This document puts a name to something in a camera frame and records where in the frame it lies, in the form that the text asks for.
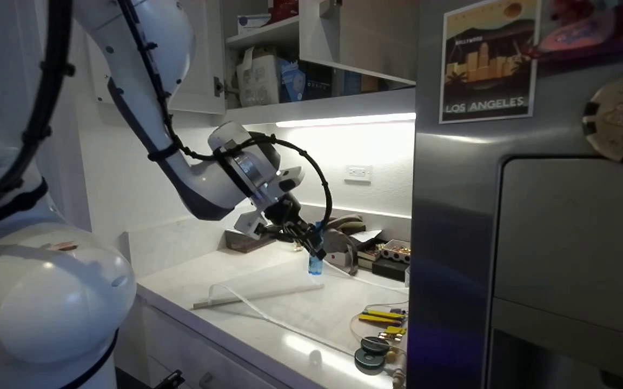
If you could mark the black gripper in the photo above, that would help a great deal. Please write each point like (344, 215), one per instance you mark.
(285, 220)

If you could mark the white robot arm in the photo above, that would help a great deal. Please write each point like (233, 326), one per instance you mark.
(64, 292)

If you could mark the under-cabinet light strip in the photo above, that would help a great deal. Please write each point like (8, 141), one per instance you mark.
(363, 119)

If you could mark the white upper cabinet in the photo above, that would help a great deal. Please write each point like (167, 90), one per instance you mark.
(320, 61)

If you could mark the grey metal box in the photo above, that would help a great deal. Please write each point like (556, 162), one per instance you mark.
(234, 240)

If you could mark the dark brick box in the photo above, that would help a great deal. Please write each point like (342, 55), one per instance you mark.
(393, 261)

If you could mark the green tape rolls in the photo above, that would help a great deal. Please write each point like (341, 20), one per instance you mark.
(372, 355)

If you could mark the white plastic bag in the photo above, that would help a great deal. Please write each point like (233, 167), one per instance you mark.
(258, 81)

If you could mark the stainless steel refrigerator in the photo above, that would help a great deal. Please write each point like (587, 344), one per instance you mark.
(519, 223)

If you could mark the Los Angeles poster magnet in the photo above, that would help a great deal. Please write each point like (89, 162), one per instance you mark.
(488, 65)

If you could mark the white wall outlet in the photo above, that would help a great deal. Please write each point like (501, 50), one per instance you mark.
(357, 173)

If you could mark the yellow handled tool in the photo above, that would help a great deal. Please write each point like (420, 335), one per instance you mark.
(381, 319)

